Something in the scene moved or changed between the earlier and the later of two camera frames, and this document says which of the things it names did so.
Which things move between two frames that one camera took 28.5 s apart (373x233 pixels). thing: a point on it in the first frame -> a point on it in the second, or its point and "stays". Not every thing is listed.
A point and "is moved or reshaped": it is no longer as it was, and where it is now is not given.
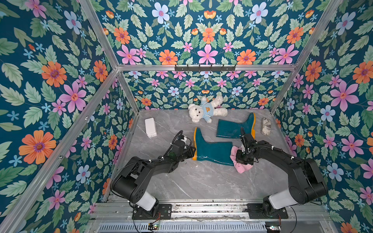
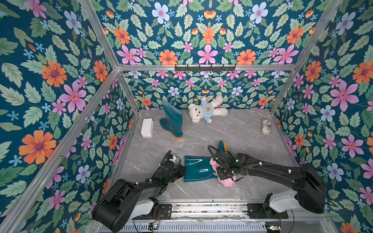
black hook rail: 205,68 stays
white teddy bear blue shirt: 206,109 stays
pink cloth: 240,167 is moved or reshaped
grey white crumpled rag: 265,126 stays
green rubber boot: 221,152 -> 173,122
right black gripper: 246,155 -> 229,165
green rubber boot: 228,129 -> 198,167
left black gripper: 189,151 -> 180,173
